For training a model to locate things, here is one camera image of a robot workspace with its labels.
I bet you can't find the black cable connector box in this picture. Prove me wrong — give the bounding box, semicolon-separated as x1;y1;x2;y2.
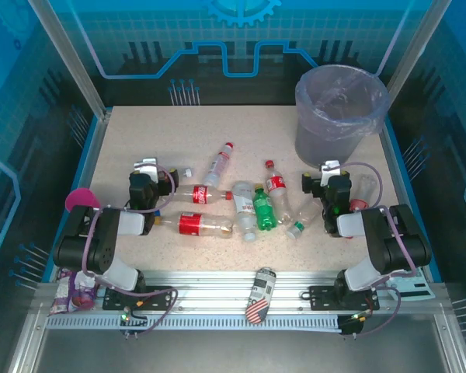
118;309;149;340
338;310;374;340

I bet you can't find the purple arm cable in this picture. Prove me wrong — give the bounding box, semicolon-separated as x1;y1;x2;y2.
80;162;179;336
339;162;419;337

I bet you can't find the clear bottle white-red label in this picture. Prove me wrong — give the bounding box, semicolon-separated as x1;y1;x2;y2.
202;141;235;187

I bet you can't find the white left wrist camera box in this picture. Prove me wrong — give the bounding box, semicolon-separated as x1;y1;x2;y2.
133;157;159;183

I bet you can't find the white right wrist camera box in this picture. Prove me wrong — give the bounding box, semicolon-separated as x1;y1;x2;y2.
320;159;343;187

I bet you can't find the light blue calculator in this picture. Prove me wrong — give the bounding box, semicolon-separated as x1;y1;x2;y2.
384;270;436;301

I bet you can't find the aluminium table edge rail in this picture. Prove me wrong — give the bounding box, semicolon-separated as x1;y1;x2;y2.
42;110;113;283
382;116;412;207

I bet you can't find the white slotted cable duct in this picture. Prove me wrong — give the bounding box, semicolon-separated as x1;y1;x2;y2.
46;313;345;332

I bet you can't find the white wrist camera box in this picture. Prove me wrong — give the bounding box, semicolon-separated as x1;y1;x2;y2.
320;159;343;187
133;157;159;183

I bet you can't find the flag print drink can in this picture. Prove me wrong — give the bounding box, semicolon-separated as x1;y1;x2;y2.
245;267;278;325

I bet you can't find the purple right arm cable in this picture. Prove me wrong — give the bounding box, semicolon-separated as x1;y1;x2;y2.
339;162;419;337

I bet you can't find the clear plastic bin liner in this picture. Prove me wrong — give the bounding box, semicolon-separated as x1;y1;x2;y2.
294;64;391;137

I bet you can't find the clear bottle white cap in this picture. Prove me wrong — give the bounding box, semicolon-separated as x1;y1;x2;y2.
231;180;257;242

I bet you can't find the clear bottle pink-red cap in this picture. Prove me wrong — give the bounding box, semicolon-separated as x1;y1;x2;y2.
349;173;378;213

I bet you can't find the small cola bottle red cap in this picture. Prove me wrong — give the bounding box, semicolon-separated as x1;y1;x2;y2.
264;159;294;225

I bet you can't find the grey round waste bin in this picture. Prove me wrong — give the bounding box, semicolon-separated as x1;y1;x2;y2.
294;64;391;170

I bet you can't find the purple snack bag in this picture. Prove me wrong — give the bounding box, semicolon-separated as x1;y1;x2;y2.
47;267;101;315

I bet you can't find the large cola bottle yellow cap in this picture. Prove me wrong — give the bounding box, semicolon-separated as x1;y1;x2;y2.
154;211;235;239

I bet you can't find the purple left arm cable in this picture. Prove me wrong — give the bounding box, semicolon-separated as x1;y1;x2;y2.
80;162;179;336

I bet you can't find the pink plastic goblet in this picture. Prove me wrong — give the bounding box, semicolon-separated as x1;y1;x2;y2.
64;187;101;213

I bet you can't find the clear bottle green cap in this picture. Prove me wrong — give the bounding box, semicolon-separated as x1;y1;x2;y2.
286;200;322;239

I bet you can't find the aluminium frame post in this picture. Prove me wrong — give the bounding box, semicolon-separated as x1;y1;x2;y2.
26;0;113;120
385;0;444;103

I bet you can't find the green bottle yellow cap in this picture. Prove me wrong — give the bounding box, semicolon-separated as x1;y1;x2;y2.
252;183;277;232

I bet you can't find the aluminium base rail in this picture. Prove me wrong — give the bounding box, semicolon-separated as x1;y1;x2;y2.
37;269;447;316

